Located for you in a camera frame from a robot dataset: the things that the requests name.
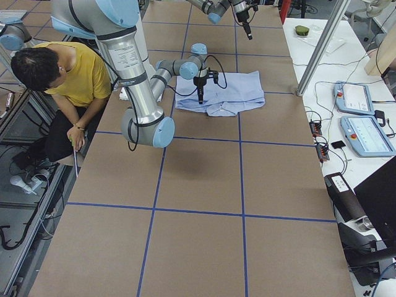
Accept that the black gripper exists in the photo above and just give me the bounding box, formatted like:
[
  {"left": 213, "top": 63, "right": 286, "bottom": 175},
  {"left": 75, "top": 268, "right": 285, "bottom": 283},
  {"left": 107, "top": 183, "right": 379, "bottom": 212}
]
[
  {"left": 193, "top": 70, "right": 207, "bottom": 104},
  {"left": 235, "top": 9, "right": 252, "bottom": 40}
]

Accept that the light blue striped shirt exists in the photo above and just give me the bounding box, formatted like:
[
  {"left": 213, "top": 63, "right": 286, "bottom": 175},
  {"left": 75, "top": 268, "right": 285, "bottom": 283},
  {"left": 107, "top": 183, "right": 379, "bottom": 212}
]
[{"left": 175, "top": 71, "right": 265, "bottom": 117}]

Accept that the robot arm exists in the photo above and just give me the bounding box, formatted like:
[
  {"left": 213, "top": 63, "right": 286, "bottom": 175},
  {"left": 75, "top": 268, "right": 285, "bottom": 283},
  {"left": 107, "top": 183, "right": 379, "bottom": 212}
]
[
  {"left": 51, "top": 1, "right": 207, "bottom": 148},
  {"left": 187, "top": 0, "right": 258, "bottom": 40}
]

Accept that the olive green folded cloth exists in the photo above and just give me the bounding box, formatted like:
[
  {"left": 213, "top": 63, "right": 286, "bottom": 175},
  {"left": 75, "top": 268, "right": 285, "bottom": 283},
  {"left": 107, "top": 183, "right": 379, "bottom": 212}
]
[{"left": 295, "top": 25, "right": 310, "bottom": 37}]

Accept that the person in yellow shirt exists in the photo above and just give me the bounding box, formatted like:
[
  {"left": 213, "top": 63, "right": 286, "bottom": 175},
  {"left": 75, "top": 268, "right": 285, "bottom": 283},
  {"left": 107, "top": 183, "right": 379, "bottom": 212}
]
[{"left": 11, "top": 41, "right": 111, "bottom": 166}]

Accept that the upper blue teach pendant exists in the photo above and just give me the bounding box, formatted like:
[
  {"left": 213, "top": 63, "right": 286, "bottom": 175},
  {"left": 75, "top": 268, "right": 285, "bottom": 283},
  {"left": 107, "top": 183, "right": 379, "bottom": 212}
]
[{"left": 334, "top": 81, "right": 374, "bottom": 116}]

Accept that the blue teach pendant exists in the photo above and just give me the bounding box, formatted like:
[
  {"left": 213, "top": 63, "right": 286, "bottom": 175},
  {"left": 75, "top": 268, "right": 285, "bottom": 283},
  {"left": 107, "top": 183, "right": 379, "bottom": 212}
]
[
  {"left": 334, "top": 81, "right": 374, "bottom": 116},
  {"left": 340, "top": 115, "right": 395, "bottom": 157}
]

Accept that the lower blue teach pendant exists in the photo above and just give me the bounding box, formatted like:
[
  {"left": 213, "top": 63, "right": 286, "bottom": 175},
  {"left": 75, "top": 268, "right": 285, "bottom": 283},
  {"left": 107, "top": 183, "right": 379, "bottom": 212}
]
[{"left": 340, "top": 115, "right": 395, "bottom": 157}]

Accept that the black monitor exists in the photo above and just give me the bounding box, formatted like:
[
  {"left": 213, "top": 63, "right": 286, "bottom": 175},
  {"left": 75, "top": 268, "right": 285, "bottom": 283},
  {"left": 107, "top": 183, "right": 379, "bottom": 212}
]
[{"left": 354, "top": 158, "right": 395, "bottom": 247}]

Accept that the wrist black camera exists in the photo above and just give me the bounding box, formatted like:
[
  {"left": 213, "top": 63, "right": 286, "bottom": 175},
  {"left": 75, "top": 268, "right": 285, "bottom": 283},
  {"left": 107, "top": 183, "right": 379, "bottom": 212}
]
[{"left": 207, "top": 70, "right": 218, "bottom": 84}]

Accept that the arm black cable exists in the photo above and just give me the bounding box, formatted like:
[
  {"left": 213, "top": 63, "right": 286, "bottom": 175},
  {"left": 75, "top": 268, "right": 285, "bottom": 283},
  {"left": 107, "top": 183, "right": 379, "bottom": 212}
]
[{"left": 166, "top": 54, "right": 228, "bottom": 97}]

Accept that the aluminium frame post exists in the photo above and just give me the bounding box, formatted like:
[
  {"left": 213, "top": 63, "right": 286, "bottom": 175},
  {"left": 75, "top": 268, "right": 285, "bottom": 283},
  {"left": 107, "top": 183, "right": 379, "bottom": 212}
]
[{"left": 296, "top": 0, "right": 350, "bottom": 97}]

